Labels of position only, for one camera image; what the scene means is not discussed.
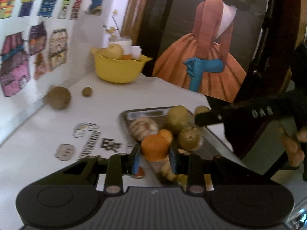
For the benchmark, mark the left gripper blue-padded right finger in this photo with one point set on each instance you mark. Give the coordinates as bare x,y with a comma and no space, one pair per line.
188,164

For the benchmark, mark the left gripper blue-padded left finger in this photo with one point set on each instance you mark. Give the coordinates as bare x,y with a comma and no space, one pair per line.
118,166

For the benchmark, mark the small orange tangerine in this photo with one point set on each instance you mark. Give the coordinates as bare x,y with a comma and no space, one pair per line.
166,134
155,148

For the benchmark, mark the small striped pepino melon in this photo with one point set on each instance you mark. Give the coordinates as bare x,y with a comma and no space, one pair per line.
143,127

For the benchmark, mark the yellow-green mango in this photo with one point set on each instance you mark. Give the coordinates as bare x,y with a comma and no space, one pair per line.
178,118

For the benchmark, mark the small brown longan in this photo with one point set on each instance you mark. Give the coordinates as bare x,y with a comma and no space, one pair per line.
87,92
201,109

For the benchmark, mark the large brown kiwi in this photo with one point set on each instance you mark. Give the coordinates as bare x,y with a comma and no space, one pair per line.
59,98

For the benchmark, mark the long green-brown mango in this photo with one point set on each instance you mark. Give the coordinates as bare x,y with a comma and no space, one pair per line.
180,180

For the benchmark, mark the person's right hand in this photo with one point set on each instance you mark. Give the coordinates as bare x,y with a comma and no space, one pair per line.
291,145

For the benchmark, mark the white paper table mat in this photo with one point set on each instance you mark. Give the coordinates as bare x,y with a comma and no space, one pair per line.
51,139

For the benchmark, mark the yellow plastic bowl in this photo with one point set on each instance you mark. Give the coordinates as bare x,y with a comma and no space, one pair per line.
118,71

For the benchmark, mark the girl orange dress poster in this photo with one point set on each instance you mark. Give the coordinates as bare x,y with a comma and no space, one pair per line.
201,61

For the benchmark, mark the yellow pear in bowl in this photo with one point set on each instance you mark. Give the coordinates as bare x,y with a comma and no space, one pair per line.
114,51

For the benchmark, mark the white cup in bowl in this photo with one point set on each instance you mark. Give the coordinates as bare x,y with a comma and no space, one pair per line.
136,52

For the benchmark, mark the white jar with flowers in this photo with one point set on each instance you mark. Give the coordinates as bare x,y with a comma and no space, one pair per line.
115,35

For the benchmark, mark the colourful houses drawing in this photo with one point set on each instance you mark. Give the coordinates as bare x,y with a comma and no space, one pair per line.
34,40

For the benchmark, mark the wooden door frame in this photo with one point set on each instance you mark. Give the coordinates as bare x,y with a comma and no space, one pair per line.
133,19

